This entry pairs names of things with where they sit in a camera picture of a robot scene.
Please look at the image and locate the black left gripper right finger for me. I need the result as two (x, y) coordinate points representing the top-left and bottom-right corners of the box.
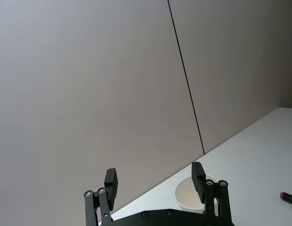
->
(191, 161), (233, 222)

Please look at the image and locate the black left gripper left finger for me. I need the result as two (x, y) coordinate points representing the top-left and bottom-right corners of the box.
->
(84, 168), (120, 226)

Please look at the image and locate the white paper cup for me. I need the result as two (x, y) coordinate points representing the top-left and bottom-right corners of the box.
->
(174, 175), (220, 211)

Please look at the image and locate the dark marker with red end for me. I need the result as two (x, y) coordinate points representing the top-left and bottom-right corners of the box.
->
(279, 191), (292, 206)

